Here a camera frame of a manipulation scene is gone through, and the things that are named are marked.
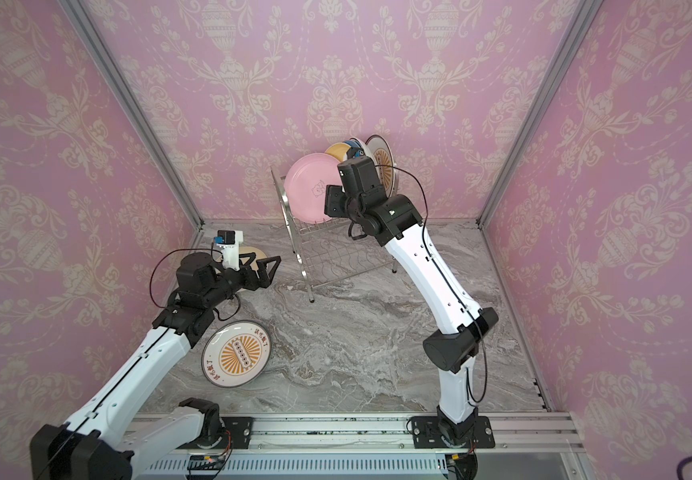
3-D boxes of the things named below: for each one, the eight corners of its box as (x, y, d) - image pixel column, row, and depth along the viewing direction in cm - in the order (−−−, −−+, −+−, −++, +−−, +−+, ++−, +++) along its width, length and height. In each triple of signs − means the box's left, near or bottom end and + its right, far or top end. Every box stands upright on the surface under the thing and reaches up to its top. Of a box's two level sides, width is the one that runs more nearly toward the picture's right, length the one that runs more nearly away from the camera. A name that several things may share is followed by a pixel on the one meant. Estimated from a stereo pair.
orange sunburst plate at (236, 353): (194, 387, 83) (191, 385, 82) (214, 323, 95) (212, 320, 94) (264, 387, 83) (262, 385, 82) (275, 323, 95) (274, 320, 94)
